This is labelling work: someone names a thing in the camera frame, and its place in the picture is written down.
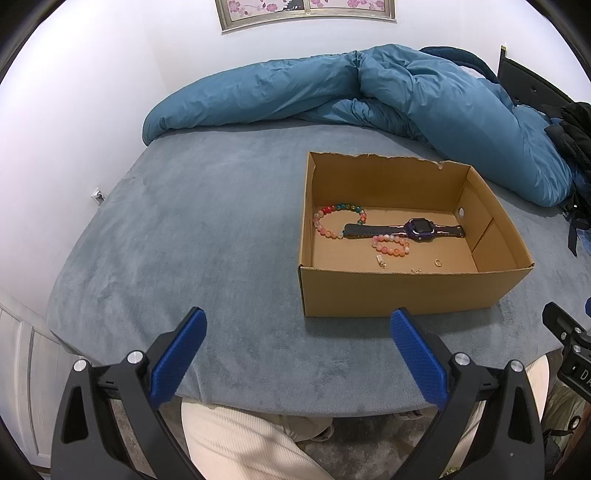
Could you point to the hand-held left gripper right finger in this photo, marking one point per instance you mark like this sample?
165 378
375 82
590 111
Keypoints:
418 355

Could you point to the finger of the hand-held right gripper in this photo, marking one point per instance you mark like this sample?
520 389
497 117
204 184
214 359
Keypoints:
561 325
588 308

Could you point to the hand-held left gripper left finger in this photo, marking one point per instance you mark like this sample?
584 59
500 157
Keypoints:
178 360

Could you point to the brown cardboard box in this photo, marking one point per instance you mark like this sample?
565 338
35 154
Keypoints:
392 290

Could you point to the dark blue cloth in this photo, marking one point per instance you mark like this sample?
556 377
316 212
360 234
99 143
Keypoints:
579 221

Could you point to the grey bed blanket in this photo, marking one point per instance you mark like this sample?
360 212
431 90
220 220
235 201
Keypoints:
207 221

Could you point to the white panelled door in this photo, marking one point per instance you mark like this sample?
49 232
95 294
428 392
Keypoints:
32 369

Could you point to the black jacket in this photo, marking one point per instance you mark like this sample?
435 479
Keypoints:
575 134

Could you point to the black headboard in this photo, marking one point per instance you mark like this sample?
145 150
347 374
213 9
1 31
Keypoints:
531 81

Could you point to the blue duvet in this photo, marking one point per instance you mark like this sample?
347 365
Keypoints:
277 92

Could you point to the floral framed picture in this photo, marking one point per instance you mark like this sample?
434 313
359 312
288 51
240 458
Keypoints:
304 9

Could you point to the white wall socket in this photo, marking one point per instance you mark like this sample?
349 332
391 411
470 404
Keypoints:
98 197

